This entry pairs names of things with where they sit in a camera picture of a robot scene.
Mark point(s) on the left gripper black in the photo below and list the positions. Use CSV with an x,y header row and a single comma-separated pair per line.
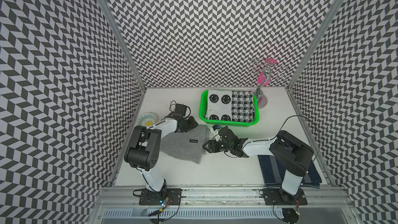
x,y
192,125

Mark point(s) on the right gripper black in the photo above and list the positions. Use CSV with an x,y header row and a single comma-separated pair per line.
x,y
212,144

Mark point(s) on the plain grey scarf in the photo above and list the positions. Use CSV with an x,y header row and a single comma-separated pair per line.
x,y
187,146

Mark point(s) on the smiley houndstooth knit scarf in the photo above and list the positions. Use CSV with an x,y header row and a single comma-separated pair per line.
x,y
229,105

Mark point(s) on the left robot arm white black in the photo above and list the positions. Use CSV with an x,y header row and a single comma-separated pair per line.
x,y
142,152

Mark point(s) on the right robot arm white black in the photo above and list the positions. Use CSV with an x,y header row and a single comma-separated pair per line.
x,y
295,155

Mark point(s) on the green plastic basket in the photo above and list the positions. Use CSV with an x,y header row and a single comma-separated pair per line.
x,y
202,110

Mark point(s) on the navy striped folded scarf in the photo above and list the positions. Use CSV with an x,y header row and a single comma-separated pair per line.
x,y
274,172

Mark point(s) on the patterned ceramic bowl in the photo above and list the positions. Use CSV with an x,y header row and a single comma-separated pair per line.
x,y
147,119

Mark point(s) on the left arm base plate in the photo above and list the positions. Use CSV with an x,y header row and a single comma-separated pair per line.
x,y
160,199

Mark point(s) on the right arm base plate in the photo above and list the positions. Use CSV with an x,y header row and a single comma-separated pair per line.
x,y
277,196

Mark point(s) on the aluminium front rail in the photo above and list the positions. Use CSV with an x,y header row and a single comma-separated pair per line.
x,y
224,205

